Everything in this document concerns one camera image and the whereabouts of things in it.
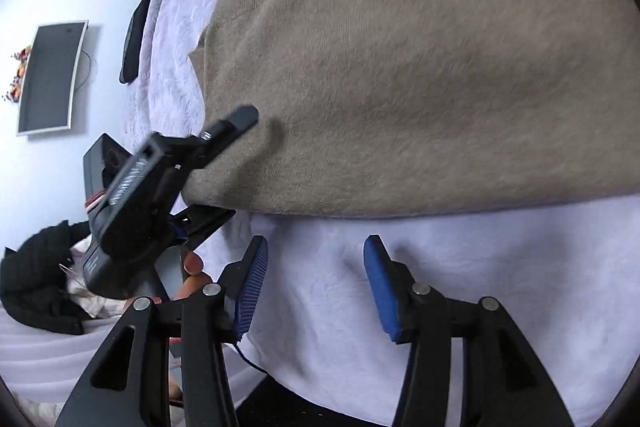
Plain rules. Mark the dark cloth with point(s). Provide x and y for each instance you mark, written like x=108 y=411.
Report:
x=310 y=407

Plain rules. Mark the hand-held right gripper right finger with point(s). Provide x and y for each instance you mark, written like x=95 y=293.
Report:
x=380 y=287

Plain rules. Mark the person's left hand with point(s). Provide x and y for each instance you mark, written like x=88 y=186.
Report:
x=192 y=263

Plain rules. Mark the colourful wall decoration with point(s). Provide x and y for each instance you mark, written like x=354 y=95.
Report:
x=19 y=89

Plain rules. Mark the white bed sheet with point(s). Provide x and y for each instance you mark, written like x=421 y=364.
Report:
x=40 y=357

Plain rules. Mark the wall-mounted television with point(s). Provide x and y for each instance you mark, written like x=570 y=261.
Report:
x=50 y=77

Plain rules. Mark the lilac textured blanket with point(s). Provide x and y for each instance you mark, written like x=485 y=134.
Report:
x=325 y=307

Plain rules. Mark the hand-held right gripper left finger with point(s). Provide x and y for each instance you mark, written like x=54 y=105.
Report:
x=250 y=287

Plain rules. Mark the black pouch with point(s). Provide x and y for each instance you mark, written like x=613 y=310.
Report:
x=134 y=42

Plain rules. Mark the black jacket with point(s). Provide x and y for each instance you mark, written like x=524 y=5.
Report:
x=35 y=272

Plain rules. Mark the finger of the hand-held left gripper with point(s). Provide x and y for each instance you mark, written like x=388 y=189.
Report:
x=205 y=219
x=235 y=119

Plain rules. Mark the brown knit sweater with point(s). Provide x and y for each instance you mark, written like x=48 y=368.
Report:
x=425 y=82

